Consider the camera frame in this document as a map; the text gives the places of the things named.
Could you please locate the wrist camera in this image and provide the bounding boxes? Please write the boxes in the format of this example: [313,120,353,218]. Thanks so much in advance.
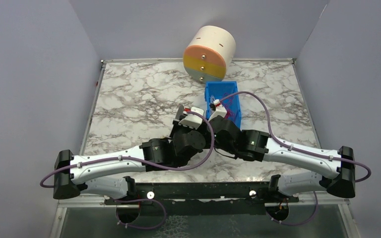
[179,107,205,129]
[208,99,227,121]

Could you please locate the blue plastic bin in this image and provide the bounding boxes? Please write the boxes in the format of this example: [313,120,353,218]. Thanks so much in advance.
[204,81,242,127]

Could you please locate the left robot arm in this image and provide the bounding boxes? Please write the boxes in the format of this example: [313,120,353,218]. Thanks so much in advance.
[40,106,215,200]

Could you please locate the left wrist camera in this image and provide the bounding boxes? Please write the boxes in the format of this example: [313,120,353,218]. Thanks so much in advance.
[179,107,205,129]

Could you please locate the cream cylindrical drawer container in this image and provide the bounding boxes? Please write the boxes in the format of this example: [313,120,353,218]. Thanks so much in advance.
[183,25,236,83]

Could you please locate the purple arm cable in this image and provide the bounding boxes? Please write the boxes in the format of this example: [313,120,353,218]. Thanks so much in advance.
[40,111,216,230]
[210,91,373,227]

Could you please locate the aluminium frame rail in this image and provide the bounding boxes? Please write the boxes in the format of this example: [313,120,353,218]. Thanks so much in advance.
[58,194,105,208]

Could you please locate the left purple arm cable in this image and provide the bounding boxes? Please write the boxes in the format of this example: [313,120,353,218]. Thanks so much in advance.
[40,111,216,230]

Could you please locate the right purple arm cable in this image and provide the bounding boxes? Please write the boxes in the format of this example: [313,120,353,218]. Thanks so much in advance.
[210,91,373,227]

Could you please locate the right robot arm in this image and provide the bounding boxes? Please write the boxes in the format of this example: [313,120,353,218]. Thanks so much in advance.
[210,116,356,198]

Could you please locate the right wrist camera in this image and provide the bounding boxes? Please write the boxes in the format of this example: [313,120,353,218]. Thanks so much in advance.
[208,99,227,121]

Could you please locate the red wire bundle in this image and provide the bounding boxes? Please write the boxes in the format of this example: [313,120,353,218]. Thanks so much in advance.
[221,95,239,120]

